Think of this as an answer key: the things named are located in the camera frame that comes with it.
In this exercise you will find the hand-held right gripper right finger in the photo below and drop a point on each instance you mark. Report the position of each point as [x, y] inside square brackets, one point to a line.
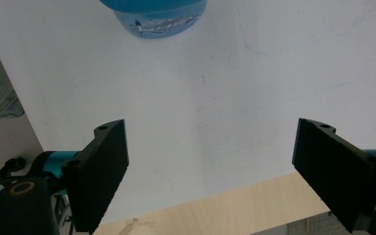
[336, 169]

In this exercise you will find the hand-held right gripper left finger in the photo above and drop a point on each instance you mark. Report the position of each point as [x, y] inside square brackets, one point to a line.
[98, 176]

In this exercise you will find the blue plastic cup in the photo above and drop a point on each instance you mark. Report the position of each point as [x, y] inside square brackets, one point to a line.
[156, 19]

